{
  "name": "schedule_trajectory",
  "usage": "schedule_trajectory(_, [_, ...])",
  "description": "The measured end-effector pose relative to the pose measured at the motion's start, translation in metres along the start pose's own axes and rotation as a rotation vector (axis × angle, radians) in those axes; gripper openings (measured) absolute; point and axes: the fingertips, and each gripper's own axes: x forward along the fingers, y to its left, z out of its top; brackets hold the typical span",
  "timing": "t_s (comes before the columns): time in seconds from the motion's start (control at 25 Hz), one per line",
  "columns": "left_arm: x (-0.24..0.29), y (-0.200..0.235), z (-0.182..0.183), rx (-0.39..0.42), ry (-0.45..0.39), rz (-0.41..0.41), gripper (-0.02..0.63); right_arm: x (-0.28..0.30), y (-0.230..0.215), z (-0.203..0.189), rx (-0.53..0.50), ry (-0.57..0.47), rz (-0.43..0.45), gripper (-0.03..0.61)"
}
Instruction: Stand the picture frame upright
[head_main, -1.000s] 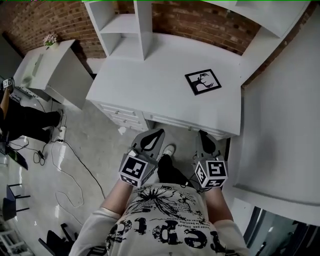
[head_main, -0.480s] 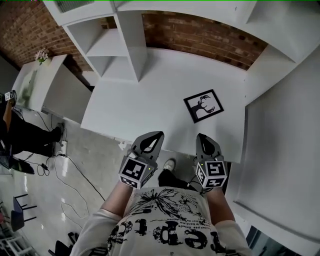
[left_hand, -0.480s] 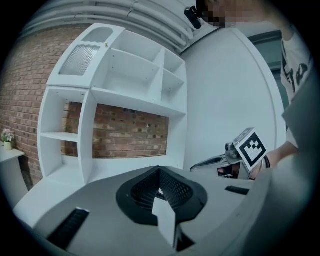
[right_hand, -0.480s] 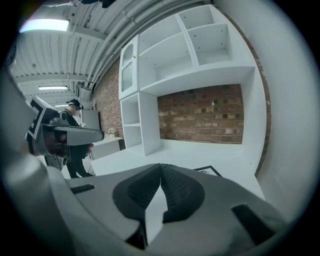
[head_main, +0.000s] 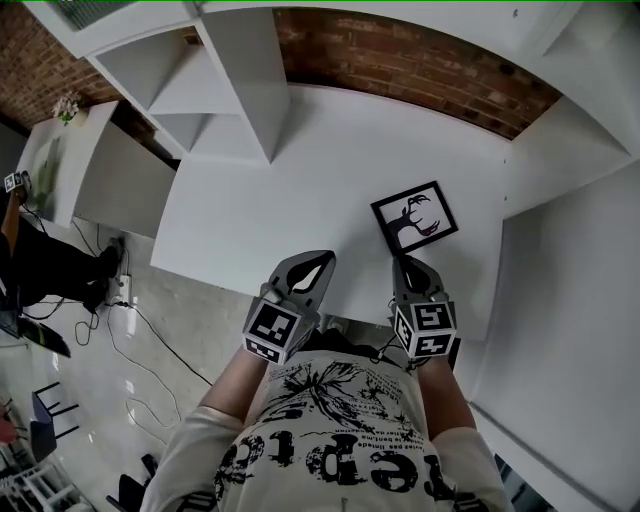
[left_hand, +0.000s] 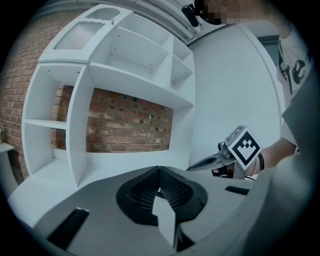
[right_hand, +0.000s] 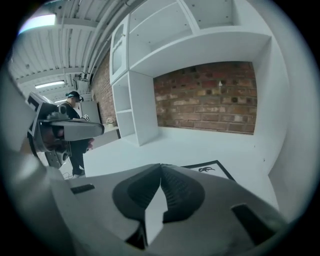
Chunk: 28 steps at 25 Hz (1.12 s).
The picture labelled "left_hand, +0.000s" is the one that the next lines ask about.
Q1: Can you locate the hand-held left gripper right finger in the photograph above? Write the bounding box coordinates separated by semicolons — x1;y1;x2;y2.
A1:
159;166;254;252

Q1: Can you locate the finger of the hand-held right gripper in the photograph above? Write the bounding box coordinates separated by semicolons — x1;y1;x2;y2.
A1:
186;154;222;172

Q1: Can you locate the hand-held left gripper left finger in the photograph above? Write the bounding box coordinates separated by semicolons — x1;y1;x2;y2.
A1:
32;165;174;253

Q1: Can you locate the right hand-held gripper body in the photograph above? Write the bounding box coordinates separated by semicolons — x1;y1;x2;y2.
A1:
211;125;262;180

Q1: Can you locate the person's right forearm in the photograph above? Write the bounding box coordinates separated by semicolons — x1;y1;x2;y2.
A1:
249;136;299;176

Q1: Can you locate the white shelving unit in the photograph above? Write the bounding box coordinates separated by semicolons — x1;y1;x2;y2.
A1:
21;3;196;189

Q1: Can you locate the small white side desk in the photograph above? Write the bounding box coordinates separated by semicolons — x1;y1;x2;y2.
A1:
0;143;20;186

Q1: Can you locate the black wristband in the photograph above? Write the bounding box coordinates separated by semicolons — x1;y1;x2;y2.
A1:
251;151;265;176

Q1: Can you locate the person's white printed shirt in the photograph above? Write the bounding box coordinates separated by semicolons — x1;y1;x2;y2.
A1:
276;22;315;151

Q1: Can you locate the black framed glass door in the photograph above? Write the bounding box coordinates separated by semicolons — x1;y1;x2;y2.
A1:
257;35;280;55

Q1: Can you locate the white ceiling pipe run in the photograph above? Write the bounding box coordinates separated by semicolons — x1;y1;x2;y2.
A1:
134;0;201;46

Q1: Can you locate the person's face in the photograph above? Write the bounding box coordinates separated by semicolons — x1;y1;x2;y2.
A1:
199;0;281;26

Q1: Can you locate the white ribbed glass cabinet door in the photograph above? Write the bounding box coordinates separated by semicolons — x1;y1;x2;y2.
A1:
38;3;134;65

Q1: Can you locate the black head-mounted camera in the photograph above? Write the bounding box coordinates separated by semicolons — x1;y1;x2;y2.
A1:
181;3;201;28

